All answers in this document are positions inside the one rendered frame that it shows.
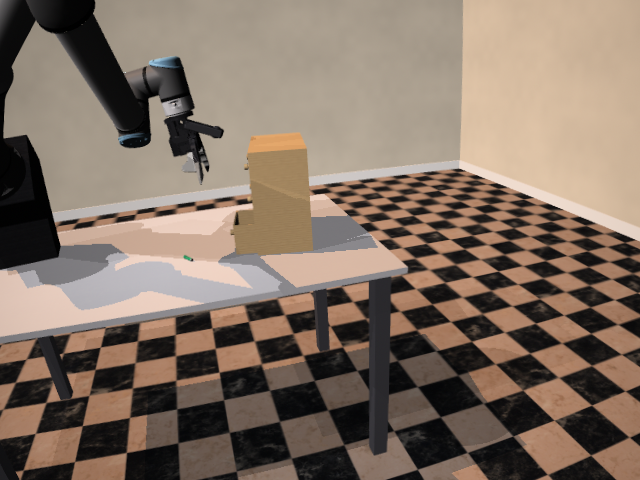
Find light wooden chest of drawers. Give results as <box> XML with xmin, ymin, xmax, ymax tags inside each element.
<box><xmin>247</xmin><ymin>133</ymin><xmax>313</xmax><ymax>255</ymax></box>

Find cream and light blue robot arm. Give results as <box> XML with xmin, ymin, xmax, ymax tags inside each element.
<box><xmin>0</xmin><ymin>0</ymin><xmax>195</xmax><ymax>201</ymax></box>

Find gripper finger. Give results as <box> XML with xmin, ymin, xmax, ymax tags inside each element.
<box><xmin>199</xmin><ymin>144</ymin><xmax>210</xmax><ymax>172</ymax></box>
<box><xmin>182</xmin><ymin>138</ymin><xmax>204</xmax><ymax>185</ymax></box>

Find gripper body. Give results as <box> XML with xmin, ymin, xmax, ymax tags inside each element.
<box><xmin>164</xmin><ymin>111</ymin><xmax>202</xmax><ymax>157</ymax></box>

